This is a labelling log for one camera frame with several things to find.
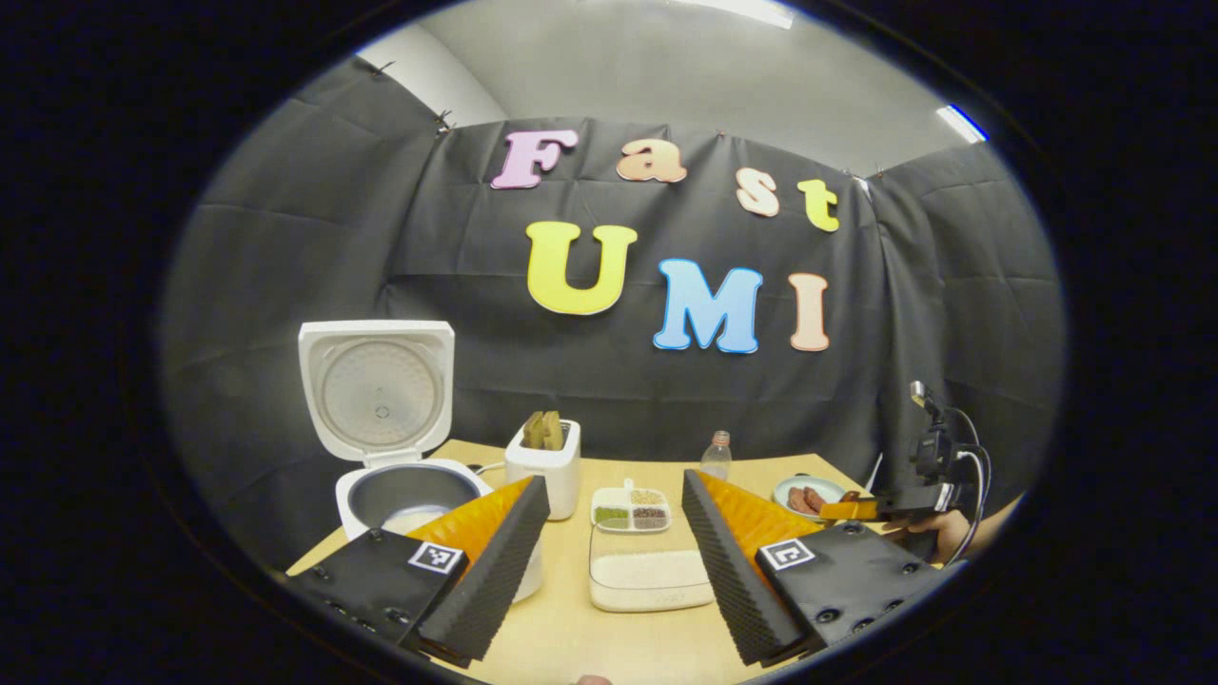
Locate clear tray of white rice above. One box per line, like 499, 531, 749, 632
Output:
588, 528, 717, 613

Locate white rice cooker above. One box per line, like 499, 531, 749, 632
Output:
298, 320, 543, 602

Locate pale green plate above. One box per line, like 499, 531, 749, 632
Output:
773, 474, 848, 522

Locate clear plastic bottle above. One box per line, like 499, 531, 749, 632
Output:
701, 430, 734, 481

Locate ceiling light panel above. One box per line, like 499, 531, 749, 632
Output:
936, 105, 988, 144

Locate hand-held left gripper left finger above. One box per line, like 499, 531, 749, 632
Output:
285, 476, 551, 667

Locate white toaster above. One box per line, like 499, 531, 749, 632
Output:
504, 419, 581, 521

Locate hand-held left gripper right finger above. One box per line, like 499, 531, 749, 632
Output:
680, 469, 953, 667

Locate white divided grain dish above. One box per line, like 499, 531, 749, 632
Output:
591, 479, 672, 534

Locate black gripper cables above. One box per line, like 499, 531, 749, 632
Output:
950, 407, 993, 562

